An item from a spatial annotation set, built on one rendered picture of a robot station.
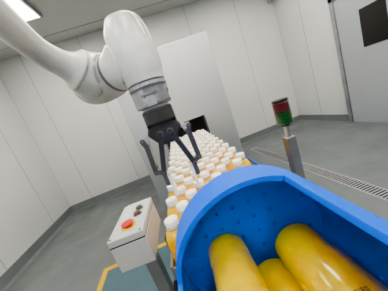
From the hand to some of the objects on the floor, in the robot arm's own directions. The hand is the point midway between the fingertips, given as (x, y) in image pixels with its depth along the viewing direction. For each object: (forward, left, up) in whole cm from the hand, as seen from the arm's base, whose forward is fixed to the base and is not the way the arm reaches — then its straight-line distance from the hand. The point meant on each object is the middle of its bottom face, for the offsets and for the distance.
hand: (184, 180), depth 51 cm
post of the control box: (-23, -4, -118) cm, 120 cm away
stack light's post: (+40, +22, -121) cm, 129 cm away
